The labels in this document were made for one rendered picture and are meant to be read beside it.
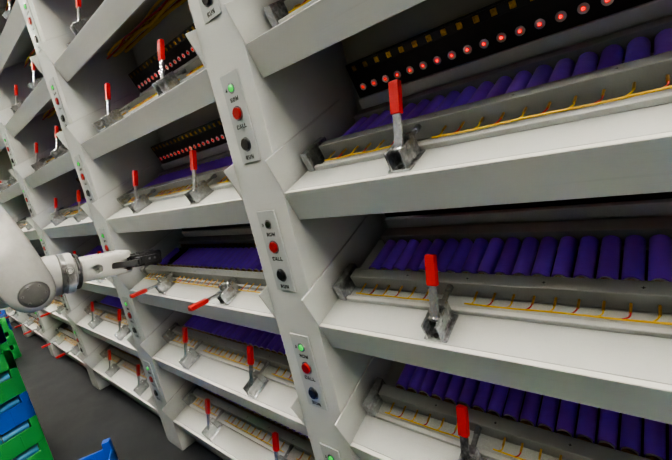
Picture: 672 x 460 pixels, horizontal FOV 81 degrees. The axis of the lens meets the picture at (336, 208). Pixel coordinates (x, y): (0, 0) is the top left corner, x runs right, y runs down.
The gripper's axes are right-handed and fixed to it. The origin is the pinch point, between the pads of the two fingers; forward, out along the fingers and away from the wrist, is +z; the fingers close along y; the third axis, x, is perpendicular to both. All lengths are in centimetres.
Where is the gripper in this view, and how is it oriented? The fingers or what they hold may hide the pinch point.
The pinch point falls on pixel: (148, 257)
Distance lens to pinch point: 105.5
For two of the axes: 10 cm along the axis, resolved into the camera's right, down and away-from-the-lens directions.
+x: 1.2, 9.9, 0.3
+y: -7.3, 0.7, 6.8
